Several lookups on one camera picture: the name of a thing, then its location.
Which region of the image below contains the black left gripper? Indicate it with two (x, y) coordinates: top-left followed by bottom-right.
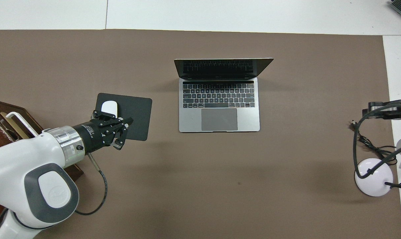
(73, 110), (133, 155)

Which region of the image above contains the grey laptop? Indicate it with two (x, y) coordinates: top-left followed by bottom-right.
(174, 58), (274, 133)

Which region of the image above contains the white computer mouse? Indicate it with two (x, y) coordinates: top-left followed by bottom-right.
(101, 101), (124, 120)

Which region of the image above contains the black mouse pad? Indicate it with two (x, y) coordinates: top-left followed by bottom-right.
(92, 93), (153, 141)

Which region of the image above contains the white desk lamp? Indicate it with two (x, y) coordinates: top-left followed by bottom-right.
(355, 137), (401, 197)

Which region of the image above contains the brown table mat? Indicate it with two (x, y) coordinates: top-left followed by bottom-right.
(0, 29), (401, 239)

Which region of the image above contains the black lamp power cable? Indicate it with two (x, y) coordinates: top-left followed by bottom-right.
(349, 120), (398, 165)

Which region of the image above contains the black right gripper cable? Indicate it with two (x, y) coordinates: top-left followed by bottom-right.
(353, 101), (401, 180)

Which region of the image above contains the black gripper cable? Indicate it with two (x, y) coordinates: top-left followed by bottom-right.
(75, 153), (108, 215)
(353, 101), (401, 180)

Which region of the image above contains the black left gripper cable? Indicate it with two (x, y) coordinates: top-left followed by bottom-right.
(75, 153), (108, 215)

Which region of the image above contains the white box handle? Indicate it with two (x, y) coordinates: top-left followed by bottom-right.
(6, 112), (39, 137)

